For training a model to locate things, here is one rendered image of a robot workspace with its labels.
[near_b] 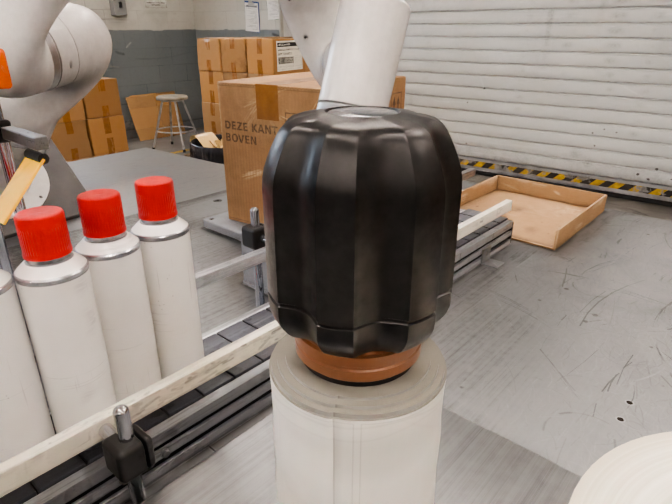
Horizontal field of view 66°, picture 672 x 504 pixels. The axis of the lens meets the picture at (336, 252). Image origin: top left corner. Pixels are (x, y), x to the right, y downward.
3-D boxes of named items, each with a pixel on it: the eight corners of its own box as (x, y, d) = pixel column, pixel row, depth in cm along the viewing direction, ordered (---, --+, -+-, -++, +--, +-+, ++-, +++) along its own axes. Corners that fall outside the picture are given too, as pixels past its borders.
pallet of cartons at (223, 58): (275, 193, 415) (268, 38, 370) (203, 177, 460) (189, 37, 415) (358, 164, 505) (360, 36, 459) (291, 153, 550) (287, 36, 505)
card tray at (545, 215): (554, 250, 96) (558, 230, 95) (433, 219, 112) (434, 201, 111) (603, 211, 117) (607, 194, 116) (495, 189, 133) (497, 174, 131)
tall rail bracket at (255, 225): (281, 336, 70) (276, 220, 63) (246, 317, 74) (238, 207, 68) (298, 326, 72) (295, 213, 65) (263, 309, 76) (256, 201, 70)
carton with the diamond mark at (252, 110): (324, 244, 94) (323, 88, 84) (228, 219, 106) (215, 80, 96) (400, 201, 117) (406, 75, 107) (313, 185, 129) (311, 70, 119)
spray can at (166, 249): (169, 394, 51) (138, 191, 43) (145, 370, 54) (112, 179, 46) (215, 371, 54) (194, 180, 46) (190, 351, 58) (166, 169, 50)
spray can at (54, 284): (80, 461, 43) (21, 229, 35) (45, 436, 46) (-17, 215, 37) (133, 424, 47) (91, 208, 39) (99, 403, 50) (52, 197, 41)
